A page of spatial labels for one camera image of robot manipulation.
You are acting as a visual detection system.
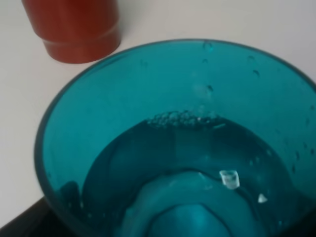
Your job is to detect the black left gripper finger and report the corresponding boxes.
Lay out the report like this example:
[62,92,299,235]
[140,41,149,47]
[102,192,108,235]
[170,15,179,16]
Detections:
[0,198,74,237]

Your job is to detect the teal translucent plastic cup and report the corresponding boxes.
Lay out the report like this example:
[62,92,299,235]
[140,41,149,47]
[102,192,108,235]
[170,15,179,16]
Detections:
[34,39,316,237]

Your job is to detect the red plastic cup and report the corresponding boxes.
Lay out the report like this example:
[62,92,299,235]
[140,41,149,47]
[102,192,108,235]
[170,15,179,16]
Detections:
[22,0,121,64]

